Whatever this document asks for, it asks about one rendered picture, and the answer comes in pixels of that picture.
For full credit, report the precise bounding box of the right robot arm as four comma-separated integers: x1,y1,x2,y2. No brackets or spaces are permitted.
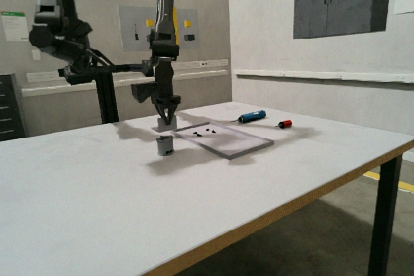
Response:
28,0,98,79

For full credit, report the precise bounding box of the white metal bracket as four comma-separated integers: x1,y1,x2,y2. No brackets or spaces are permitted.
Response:
151,115,177,133

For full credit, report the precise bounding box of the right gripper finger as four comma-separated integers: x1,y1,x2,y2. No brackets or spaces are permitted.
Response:
91,50,116,70
79,49,111,72

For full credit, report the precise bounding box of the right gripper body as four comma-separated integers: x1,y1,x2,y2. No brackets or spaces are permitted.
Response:
58,44,97,71

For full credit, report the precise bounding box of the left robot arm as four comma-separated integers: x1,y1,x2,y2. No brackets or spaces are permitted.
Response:
131,0,180,103

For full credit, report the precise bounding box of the blue screwdriver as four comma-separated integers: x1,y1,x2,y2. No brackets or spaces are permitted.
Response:
230,110,266,123

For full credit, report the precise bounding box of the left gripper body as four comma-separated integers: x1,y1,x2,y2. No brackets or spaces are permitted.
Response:
151,80,181,106

